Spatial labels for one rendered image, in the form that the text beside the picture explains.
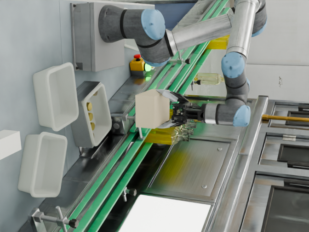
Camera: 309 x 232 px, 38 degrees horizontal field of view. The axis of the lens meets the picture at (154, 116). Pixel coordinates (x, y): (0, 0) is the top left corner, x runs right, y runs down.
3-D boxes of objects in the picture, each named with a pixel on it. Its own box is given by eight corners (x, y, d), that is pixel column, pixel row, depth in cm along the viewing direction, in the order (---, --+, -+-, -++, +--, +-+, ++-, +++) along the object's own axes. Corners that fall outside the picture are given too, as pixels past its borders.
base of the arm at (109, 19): (96, 6, 173) (120, 6, 169) (114, 3, 186) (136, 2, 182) (100, 45, 177) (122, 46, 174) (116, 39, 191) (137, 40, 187)
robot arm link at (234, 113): (252, 112, 160) (248, 132, 156) (222, 109, 164) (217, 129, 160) (249, 99, 154) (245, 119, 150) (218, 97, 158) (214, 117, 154)
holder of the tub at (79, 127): (78, 157, 189) (94, 159, 186) (64, 100, 175) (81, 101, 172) (97, 135, 202) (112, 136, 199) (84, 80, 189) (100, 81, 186)
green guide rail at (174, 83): (129, 131, 202) (145, 133, 199) (128, 130, 202) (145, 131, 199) (220, 8, 340) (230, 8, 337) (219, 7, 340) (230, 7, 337)
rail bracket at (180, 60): (165, 64, 242) (189, 65, 237) (163, 51, 238) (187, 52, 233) (168, 61, 245) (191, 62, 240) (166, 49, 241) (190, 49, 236)
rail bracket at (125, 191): (106, 201, 188) (135, 205, 183) (103, 188, 185) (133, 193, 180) (110, 195, 191) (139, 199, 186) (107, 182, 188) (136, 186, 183)
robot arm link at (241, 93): (249, 68, 158) (243, 93, 152) (252, 87, 166) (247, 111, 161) (227, 67, 160) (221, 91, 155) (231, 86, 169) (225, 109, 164)
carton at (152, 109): (135, 95, 163) (154, 96, 161) (151, 89, 178) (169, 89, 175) (135, 127, 166) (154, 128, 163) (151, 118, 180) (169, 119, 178)
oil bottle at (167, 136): (134, 141, 210) (177, 146, 202) (133, 131, 207) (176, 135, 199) (139, 135, 214) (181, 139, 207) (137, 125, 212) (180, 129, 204)
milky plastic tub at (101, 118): (77, 147, 186) (95, 149, 183) (64, 100, 175) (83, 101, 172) (95, 125, 200) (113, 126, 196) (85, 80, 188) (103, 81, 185)
